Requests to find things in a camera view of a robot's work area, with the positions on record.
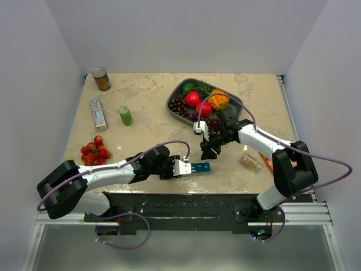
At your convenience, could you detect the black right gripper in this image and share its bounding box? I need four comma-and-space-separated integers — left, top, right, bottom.
200, 129, 233, 161

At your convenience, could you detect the teal weekly pill organizer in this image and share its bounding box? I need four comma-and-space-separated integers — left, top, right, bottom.
191, 162, 210, 173

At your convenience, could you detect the clear pill bottle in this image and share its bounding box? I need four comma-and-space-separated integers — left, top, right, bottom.
240, 152, 262, 172

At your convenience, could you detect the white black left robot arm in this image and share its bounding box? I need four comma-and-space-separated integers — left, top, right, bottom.
37, 145, 191, 219

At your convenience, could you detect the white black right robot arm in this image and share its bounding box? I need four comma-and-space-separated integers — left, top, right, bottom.
193, 110, 318, 222

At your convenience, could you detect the red pomegranate right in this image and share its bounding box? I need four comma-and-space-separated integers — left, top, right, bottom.
195, 101, 212, 117

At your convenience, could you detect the red pomegranate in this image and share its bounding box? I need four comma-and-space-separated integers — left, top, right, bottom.
195, 101, 212, 117
185, 91, 200, 108

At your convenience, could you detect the orange pineapple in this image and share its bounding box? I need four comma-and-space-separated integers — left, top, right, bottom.
195, 80, 230, 111

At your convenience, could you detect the grey plastic fruit tray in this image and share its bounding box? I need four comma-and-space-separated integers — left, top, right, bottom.
166, 78, 243, 133

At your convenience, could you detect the red pomegranate left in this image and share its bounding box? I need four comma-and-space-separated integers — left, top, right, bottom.
185, 91, 200, 108

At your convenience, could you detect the dark red grape bunch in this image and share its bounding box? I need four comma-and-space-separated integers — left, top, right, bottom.
166, 97, 221, 132

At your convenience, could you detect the orange cardboard box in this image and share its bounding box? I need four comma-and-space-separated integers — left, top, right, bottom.
259, 152, 274, 174

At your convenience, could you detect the green lime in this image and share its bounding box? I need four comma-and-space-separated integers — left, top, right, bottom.
182, 82, 195, 96

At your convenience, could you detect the green cylindrical bottle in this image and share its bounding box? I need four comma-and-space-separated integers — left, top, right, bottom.
118, 105, 133, 126

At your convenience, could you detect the red cherry cluster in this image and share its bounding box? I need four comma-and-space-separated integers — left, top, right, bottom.
80, 135, 112, 166

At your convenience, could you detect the silver toothpaste box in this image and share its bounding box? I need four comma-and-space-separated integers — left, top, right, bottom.
90, 97, 108, 132

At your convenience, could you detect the tin food can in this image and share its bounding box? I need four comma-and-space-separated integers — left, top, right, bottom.
91, 67, 111, 91

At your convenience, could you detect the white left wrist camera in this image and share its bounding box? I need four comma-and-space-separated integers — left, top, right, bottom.
173, 157, 192, 177

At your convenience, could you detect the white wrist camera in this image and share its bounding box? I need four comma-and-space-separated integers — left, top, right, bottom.
193, 121, 209, 141
173, 157, 192, 177

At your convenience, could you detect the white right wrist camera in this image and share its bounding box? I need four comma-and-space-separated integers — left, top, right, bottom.
193, 121, 209, 141

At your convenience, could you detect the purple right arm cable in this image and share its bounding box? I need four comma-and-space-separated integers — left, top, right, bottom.
197, 94, 353, 243

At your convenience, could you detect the black table front rail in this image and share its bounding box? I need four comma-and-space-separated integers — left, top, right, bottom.
83, 191, 314, 235

